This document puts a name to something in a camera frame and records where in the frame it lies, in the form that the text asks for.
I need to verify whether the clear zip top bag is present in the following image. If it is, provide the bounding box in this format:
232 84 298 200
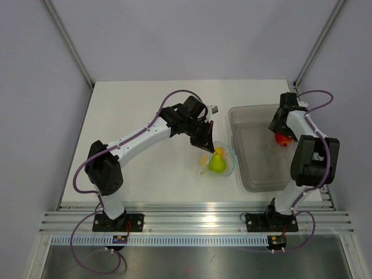
199 141 237 177

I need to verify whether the small circuit board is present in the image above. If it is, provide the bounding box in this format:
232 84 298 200
270 235 287 246
112 235 128 244

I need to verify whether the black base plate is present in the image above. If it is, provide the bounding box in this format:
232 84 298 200
245 213 299 233
92 213 144 233

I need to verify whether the aluminium rail profile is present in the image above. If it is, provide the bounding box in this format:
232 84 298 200
39 200 355 235

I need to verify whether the right aluminium frame post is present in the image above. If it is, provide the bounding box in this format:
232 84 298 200
292 0 349 92

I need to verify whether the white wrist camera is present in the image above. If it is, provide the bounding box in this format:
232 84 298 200
298 101 308 107
207 105 219 115

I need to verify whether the yellow toy lemon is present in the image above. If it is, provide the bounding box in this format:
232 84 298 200
199 147 224 166

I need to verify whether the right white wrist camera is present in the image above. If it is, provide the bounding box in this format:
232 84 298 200
298 101 308 107

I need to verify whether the aluminium frame post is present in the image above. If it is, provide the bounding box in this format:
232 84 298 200
41 0 95 92
292 0 349 92

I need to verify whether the left aluminium frame post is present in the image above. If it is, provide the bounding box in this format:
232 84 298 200
41 0 95 92

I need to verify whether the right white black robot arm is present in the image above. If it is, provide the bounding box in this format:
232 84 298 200
263 92 340 232

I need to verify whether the grey translucent plastic bin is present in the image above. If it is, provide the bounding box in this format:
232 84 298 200
228 105 297 192

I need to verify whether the red toy apple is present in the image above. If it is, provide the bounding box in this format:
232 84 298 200
274 133 293 146

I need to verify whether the right small circuit board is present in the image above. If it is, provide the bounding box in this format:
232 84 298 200
270 235 287 246

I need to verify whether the green toy pear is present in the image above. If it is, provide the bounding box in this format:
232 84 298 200
208 153 227 173

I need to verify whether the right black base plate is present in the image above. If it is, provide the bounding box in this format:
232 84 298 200
245 213 299 233

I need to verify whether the left small circuit board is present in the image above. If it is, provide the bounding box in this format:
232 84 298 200
112 235 128 244

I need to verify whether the white slotted cable duct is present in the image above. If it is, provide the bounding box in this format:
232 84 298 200
51 234 269 247

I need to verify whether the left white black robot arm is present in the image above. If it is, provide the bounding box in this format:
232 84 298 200
84 96 218 232

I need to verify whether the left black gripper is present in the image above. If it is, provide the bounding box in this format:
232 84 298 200
184 118 214 153

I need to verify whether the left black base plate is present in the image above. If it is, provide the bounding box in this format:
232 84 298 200
92 213 144 233

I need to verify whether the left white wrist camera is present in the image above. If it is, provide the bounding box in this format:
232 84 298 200
207 105 219 115

